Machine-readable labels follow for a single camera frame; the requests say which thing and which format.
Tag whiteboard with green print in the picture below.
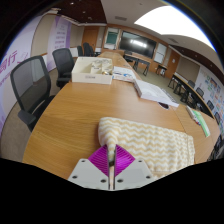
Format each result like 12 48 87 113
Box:
103 27 120 51

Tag plain white whiteboard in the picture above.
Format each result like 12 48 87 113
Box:
153 42 168 65

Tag wooden table with black legs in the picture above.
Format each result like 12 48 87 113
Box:
123 53 152 77

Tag brown wooden door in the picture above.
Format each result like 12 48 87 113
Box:
165 49 181 80

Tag white marker pens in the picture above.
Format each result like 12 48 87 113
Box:
185 105 201 126

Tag cream zigzag striped towel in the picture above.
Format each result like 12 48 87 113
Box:
97 116 196 178

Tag black mesh office chair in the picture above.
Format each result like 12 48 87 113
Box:
9 55 56 133
51 47 76 90

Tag white printed paper sheets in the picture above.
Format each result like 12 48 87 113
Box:
112 65 136 83

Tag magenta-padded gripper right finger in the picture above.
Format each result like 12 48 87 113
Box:
112 144 158 191

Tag large black wall screen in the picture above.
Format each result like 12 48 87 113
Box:
118 30 158 61

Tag row of black side chairs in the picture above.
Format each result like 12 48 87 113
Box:
186 79 224 161

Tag colourful wall posters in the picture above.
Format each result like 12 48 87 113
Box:
202 74 224 116

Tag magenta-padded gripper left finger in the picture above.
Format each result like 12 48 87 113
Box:
68 144 111 191

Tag white closed book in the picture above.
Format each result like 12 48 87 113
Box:
133 79 180 109

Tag purple wall banner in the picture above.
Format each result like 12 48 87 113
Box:
46 14 72 72

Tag long curved wooden side table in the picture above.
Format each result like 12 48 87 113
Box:
167 73 215 118

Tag group of black office chairs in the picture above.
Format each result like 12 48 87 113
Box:
76 42 101 58

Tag bright ceiling light panel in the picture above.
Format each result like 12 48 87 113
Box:
133 4 216 52

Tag white open cardboard box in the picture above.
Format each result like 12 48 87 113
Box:
71 57 114 86

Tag small black flat item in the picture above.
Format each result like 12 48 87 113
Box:
158 102 171 110

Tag green booklet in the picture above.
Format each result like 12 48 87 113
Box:
193 109 212 139

